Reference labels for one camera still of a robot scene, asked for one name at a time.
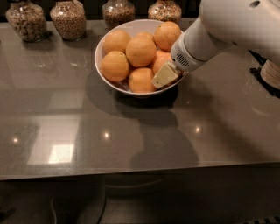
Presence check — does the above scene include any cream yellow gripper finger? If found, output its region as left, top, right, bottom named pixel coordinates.
left=151, top=61, right=182, bottom=88

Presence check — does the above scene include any orange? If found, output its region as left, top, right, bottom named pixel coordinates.
left=153, top=21, right=181, bottom=52
left=100, top=51, right=130, bottom=82
left=150, top=50, right=172, bottom=74
left=129, top=67, right=156, bottom=94
left=126, top=36, right=157, bottom=67
left=103, top=30, right=131, bottom=53

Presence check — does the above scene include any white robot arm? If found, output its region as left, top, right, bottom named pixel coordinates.
left=152, top=0, right=280, bottom=88

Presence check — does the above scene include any white ceramic bowl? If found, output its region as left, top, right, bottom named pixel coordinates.
left=94, top=19, right=186, bottom=98

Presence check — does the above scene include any round wooden coaster stack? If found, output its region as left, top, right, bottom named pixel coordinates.
left=261, top=60, right=280, bottom=89

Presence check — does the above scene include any glass jar far left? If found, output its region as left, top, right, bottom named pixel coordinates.
left=5, top=0, right=47, bottom=43

